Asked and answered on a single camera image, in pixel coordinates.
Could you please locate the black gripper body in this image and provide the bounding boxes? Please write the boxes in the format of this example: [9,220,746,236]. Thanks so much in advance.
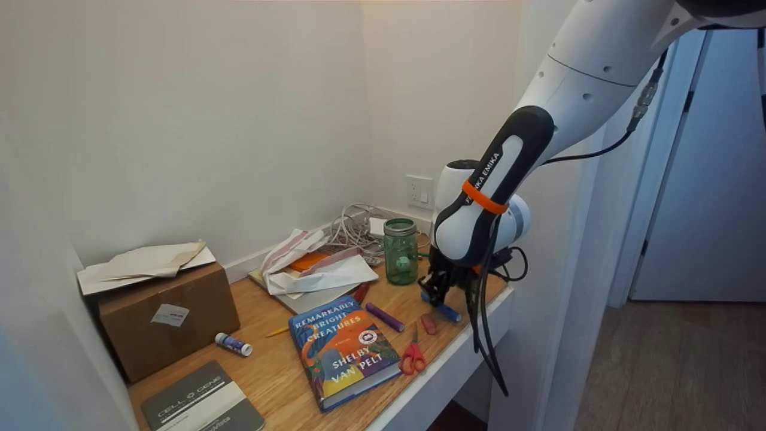
[420,246,480,306]

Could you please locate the blue marker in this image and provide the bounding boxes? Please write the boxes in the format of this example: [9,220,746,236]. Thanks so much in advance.
[430,305,463,323]

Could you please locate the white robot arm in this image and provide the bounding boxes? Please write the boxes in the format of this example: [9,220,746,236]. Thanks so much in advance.
[420,0,766,305]

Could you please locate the green glass jar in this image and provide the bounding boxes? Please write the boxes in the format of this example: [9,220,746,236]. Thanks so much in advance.
[383,218,420,285]

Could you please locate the red eraser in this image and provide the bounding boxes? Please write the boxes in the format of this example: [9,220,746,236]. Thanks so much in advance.
[421,314,441,335]

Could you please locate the colourful hardcover book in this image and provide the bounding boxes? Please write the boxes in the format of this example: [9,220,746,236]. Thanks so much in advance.
[288,297,399,412]

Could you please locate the pile of papers and envelopes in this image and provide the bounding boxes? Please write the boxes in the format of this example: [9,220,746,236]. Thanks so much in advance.
[249,230,379,314]

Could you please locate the glue stick blue label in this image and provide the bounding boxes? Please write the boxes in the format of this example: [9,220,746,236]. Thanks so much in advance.
[214,333,254,357]

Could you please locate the white door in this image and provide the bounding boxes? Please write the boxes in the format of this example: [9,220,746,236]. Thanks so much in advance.
[633,28,766,302]

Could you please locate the grey white booklet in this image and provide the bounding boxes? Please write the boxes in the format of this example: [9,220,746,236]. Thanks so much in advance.
[142,361,265,431]

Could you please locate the brown cardboard box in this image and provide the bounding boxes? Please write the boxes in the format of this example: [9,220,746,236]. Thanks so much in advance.
[91,264,240,384]

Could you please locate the white cloth on box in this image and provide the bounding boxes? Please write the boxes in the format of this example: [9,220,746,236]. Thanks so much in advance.
[76,241,216,295]

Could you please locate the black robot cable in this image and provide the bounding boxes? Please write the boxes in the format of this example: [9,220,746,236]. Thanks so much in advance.
[463,46,672,398]

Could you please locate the white wall outlet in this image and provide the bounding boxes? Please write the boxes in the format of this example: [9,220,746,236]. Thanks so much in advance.
[404,175,434,210]

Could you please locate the red handled scissors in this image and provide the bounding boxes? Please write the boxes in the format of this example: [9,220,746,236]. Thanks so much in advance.
[399,327,426,375]

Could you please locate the tangled white cable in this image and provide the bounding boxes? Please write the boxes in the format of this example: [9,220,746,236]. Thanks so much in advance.
[329,203,390,265]

